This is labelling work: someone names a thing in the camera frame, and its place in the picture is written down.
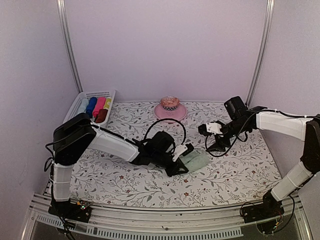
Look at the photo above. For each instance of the pink rolled towel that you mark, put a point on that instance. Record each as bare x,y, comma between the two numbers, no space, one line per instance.
98,106

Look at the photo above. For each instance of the light blue rolled towel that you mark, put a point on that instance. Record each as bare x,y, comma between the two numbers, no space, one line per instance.
83,106

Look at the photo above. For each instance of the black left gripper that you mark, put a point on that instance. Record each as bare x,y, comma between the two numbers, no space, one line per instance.
172,172

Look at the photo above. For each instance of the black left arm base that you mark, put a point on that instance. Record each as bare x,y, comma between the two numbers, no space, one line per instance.
78,211

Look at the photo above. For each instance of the aluminium frame post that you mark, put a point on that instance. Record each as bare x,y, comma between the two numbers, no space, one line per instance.
62,13
261,52

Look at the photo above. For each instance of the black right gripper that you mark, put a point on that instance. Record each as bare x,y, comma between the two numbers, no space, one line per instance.
219,146

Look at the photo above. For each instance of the green panda towel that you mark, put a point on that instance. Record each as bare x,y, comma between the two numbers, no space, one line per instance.
194,161

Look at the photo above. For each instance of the right aluminium frame post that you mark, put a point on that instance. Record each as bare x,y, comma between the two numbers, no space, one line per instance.
261,52

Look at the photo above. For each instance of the yellow green rolled towel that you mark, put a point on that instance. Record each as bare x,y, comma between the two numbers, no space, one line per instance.
107,103

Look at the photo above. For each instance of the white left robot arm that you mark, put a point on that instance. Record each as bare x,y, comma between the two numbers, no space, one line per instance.
74,137

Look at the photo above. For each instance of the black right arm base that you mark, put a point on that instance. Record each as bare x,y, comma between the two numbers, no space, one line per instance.
269,208

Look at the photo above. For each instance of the dark red towel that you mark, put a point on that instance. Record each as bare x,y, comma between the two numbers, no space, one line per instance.
101,116

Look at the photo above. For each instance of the dark blue rolled towel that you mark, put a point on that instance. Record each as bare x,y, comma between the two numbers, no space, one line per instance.
91,106

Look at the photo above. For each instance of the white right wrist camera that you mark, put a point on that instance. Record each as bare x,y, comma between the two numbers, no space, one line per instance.
210,128

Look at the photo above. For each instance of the pink plate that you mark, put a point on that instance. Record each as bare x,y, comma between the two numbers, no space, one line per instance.
178,114

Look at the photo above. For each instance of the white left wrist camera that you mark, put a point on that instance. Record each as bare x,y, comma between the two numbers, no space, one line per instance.
183,149

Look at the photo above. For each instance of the patterned small bowl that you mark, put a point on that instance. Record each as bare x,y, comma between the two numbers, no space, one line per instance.
169,103

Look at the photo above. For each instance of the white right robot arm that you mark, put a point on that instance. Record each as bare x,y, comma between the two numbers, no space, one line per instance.
251,168

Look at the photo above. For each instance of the aluminium front rail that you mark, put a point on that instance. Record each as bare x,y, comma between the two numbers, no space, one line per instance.
115,222

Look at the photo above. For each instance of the left aluminium frame post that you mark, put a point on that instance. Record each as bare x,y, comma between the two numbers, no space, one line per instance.
62,13

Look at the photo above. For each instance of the white plastic basket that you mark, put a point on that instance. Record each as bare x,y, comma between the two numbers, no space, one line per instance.
72,112

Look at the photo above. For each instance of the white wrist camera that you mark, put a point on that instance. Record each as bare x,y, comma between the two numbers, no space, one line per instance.
210,128
183,149

